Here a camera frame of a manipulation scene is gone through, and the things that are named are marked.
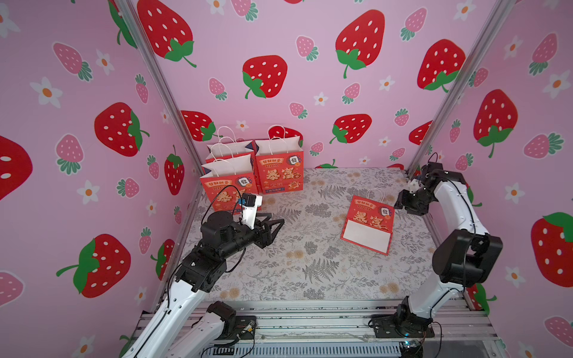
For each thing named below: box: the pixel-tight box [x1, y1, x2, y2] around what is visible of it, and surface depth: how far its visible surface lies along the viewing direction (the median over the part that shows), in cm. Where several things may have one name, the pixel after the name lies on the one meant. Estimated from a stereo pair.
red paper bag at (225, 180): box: [199, 154, 259, 215], surface depth 90 cm
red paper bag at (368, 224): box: [340, 195, 395, 256], surface depth 100 cm
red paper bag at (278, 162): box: [244, 124, 304, 195], surface depth 102 cm
